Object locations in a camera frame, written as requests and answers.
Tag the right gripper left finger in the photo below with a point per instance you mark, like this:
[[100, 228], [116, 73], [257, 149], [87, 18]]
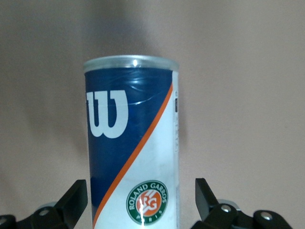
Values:
[[69, 210]]

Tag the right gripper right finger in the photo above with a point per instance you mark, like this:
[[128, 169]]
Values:
[[214, 217]]

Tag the blue white tennis ball can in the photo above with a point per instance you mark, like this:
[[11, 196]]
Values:
[[133, 155]]

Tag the brown table cover mat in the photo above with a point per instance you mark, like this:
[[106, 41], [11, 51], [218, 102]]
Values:
[[238, 95]]

